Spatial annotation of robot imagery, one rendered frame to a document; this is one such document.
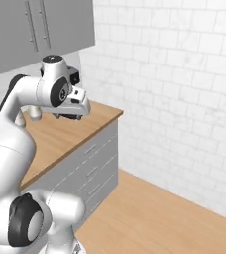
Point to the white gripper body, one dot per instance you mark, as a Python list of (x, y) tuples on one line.
[(80, 108)]

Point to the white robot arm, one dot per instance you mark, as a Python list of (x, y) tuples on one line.
[(9, 155)]

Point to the grey drawer front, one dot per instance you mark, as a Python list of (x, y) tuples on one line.
[(105, 183), (101, 139), (103, 162)]

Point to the grey wall cupboard door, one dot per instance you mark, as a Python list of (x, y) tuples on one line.
[(6, 33), (72, 23)]

